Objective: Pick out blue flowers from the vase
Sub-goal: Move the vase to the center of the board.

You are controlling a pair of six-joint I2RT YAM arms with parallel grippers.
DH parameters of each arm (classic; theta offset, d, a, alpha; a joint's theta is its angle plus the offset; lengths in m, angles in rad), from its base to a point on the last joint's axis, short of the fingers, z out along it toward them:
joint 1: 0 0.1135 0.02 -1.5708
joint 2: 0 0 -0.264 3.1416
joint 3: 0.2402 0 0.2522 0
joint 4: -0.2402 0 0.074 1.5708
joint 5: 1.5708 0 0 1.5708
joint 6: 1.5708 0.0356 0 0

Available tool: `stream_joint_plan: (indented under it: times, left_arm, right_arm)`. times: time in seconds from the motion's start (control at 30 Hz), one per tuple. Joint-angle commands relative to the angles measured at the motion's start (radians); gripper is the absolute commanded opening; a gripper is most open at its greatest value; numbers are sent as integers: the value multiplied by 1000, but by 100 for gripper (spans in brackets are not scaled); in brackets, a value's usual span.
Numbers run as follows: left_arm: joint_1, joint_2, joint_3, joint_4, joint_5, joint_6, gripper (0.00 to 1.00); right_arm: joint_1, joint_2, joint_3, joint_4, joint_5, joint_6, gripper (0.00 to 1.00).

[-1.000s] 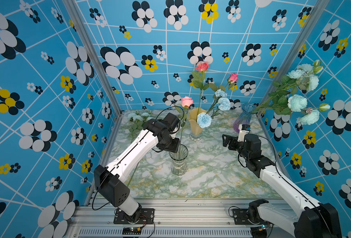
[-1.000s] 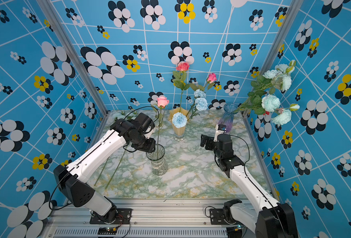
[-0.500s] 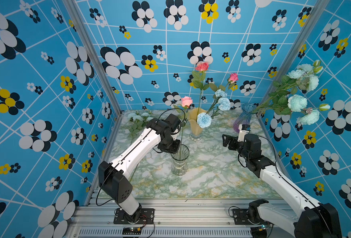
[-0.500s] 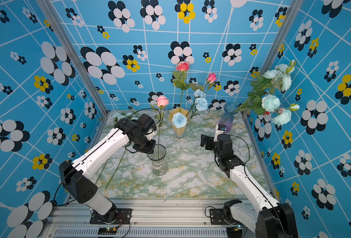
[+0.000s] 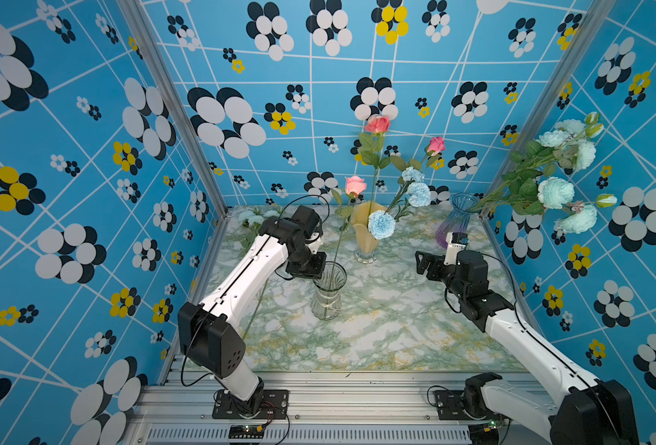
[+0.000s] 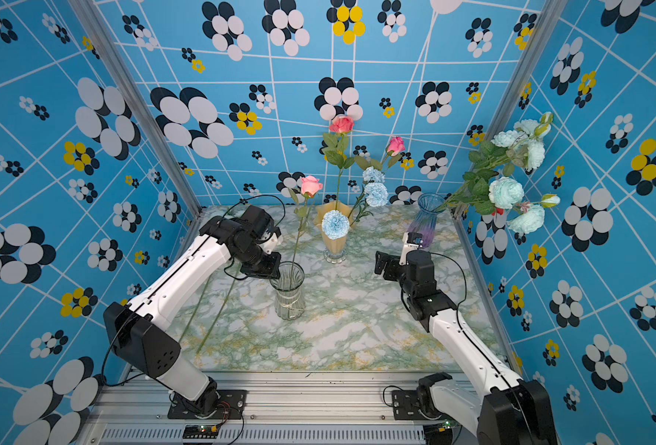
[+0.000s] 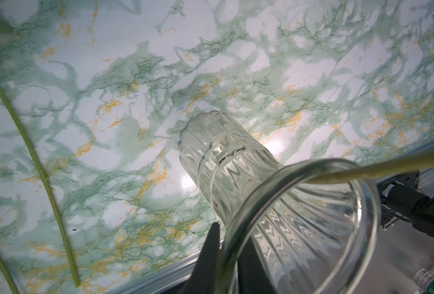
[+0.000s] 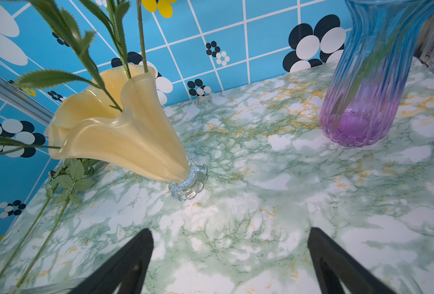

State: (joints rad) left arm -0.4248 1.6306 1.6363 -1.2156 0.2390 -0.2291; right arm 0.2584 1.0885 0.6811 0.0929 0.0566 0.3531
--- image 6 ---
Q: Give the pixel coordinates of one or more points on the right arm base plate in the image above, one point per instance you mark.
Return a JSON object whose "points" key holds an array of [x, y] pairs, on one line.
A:
{"points": [[406, 406]]}

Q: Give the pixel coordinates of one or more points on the yellow beige vase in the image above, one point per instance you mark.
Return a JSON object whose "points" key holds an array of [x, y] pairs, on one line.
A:
{"points": [[334, 220]]}

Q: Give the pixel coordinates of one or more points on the red rose stem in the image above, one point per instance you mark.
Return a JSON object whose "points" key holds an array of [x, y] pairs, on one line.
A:
{"points": [[336, 142]]}

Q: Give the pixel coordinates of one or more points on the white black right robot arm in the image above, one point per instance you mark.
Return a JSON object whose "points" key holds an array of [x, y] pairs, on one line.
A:
{"points": [[502, 407]]}

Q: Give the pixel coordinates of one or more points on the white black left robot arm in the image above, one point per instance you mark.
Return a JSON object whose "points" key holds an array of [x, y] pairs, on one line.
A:
{"points": [[137, 330]]}

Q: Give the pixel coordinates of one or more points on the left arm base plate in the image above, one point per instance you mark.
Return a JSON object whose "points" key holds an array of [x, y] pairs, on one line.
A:
{"points": [[223, 404]]}

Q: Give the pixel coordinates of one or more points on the green circuit board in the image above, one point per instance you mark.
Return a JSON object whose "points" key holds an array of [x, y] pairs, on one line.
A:
{"points": [[201, 432]]}

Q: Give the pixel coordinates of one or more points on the aluminium frame post right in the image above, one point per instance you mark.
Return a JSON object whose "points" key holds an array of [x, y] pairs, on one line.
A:
{"points": [[546, 23]]}

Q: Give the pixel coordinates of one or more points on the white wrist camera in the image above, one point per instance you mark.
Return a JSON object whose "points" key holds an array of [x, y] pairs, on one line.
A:
{"points": [[272, 242], [411, 241]]}

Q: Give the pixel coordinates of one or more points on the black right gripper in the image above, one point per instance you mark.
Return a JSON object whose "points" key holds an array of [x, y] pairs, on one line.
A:
{"points": [[383, 262]]}

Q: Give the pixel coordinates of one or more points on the purple tinted glass vase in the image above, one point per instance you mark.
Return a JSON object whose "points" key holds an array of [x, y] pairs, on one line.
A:
{"points": [[424, 223]]}

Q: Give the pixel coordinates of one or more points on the aluminium frame post left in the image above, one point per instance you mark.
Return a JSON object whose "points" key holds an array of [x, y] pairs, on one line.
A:
{"points": [[90, 19]]}

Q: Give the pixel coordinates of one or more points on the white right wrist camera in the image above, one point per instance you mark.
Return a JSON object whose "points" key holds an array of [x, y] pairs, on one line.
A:
{"points": [[411, 241]]}

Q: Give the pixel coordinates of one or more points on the small pink rose stem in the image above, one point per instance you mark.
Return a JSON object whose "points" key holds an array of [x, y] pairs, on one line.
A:
{"points": [[394, 152]]}

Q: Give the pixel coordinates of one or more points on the aluminium frame post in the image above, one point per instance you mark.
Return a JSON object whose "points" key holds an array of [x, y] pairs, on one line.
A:
{"points": [[90, 19], [546, 23]]}

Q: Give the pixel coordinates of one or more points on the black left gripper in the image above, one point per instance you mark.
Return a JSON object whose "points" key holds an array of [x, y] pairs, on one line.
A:
{"points": [[272, 271]]}

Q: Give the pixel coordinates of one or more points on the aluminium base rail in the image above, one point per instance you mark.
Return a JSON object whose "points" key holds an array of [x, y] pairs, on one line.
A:
{"points": [[308, 407]]}

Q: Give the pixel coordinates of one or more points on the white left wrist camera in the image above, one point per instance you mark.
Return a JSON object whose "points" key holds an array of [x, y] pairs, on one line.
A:
{"points": [[272, 242]]}

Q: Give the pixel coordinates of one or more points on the light blue peony bouquet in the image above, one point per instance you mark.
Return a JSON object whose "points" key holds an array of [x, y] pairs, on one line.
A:
{"points": [[490, 187]]}

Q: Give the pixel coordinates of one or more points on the blue carnation stem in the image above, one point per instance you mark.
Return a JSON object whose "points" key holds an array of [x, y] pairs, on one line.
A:
{"points": [[373, 194]]}

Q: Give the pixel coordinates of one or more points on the clear ribbed glass vase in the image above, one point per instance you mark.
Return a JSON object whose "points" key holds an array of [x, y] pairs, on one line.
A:
{"points": [[289, 302]]}

